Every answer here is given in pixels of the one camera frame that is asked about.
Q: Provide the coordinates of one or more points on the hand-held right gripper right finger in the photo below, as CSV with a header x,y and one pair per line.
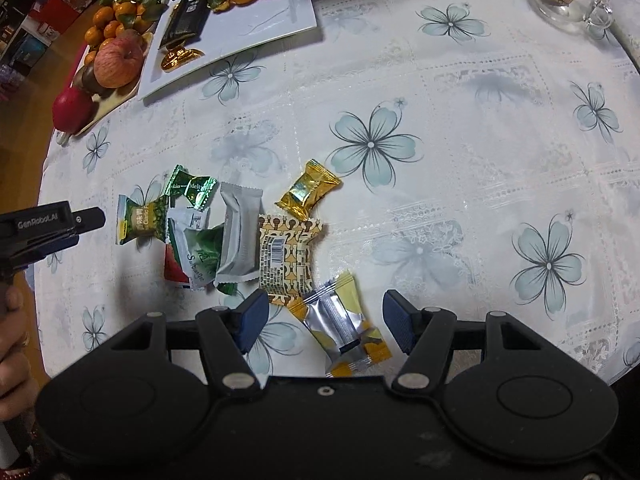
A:
x,y
398,322

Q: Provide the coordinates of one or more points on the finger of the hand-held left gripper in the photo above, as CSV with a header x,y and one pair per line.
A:
x,y
89,220

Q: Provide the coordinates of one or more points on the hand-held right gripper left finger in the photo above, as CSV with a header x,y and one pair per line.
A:
x,y
251,322

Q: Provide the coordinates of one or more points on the green pea snack packet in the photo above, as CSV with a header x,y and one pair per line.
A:
x,y
142,220

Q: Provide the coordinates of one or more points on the silver yellow snack packet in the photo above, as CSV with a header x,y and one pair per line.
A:
x,y
340,325

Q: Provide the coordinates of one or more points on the brown patterned snack packet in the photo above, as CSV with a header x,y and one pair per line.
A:
x,y
287,260

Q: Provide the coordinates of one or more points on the green white snack packet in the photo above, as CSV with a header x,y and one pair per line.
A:
x,y
200,257

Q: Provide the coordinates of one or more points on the red white snack packet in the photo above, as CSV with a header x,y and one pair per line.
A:
x,y
172,270

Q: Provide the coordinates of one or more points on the gold foil snack packet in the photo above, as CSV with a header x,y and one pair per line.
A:
x,y
307,191

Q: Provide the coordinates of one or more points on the person's left hand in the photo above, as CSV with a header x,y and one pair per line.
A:
x,y
15,350

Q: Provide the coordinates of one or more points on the grey snack packet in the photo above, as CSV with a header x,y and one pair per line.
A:
x,y
240,240

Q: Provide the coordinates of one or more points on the shiny green wrapped candy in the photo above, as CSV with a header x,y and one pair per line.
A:
x,y
192,187

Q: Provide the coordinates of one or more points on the dark red fruit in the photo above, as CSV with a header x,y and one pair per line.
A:
x,y
72,111

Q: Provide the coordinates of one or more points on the wooden fruit tray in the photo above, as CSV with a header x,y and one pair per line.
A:
x,y
117,97

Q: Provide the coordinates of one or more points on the brown kiwi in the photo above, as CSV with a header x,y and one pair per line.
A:
x,y
86,79

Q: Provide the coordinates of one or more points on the large red yellow apple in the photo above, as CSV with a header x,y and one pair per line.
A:
x,y
119,62

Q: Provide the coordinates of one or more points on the gold wrapped candy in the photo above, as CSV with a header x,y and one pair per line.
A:
x,y
179,57

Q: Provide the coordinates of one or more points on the pile of leafy mandarins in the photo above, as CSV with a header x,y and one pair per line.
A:
x,y
120,17

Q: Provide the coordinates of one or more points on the white floral tablecloth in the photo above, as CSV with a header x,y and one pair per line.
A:
x,y
450,110

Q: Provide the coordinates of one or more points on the shelves with goods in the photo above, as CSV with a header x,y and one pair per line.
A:
x,y
40,5

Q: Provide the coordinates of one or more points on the black snack packet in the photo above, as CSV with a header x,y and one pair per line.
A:
x,y
187,17

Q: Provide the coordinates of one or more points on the white rectangular plate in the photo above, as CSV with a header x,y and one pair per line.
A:
x,y
260,25

